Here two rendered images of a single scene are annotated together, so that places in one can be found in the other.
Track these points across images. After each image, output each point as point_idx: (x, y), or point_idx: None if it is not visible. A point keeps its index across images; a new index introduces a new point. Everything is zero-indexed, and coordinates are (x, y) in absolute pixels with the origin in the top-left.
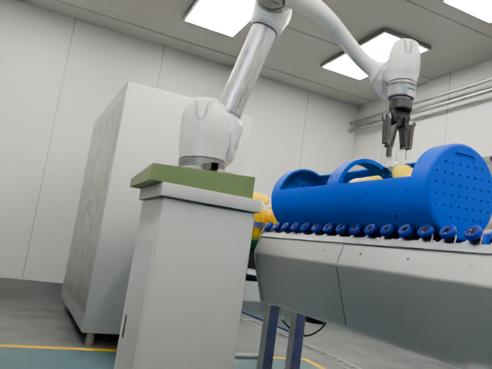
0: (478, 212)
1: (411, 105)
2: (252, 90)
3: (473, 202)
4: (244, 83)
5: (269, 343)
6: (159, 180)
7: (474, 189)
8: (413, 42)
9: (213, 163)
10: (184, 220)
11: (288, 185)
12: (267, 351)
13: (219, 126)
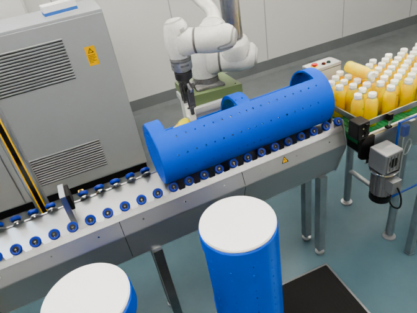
0: (161, 171)
1: (176, 77)
2: (231, 19)
3: (157, 163)
4: (222, 17)
5: (301, 184)
6: (177, 89)
7: (156, 156)
8: (163, 27)
9: (192, 82)
10: (184, 108)
11: (306, 80)
12: (301, 189)
13: (192, 61)
